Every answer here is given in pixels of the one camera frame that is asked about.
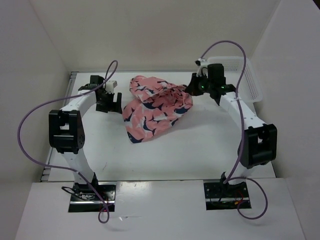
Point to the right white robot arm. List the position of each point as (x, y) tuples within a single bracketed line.
[(258, 142)]

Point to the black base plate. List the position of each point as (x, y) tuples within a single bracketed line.
[(86, 201), (219, 196)]

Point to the white plastic basket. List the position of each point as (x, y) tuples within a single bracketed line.
[(249, 88)]

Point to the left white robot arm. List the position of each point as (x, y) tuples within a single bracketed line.
[(66, 130)]

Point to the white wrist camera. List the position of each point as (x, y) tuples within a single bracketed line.
[(202, 67), (110, 86)]

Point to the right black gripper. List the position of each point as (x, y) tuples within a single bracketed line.
[(191, 88)]

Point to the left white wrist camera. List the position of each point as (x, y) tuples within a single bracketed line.
[(110, 86)]

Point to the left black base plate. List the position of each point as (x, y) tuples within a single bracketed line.
[(86, 201)]

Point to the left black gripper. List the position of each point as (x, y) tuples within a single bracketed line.
[(113, 106)]

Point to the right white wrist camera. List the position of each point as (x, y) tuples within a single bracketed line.
[(202, 67)]

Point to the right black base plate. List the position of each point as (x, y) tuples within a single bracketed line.
[(219, 196)]

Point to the pink shark print shorts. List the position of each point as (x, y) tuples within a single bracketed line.
[(157, 105)]

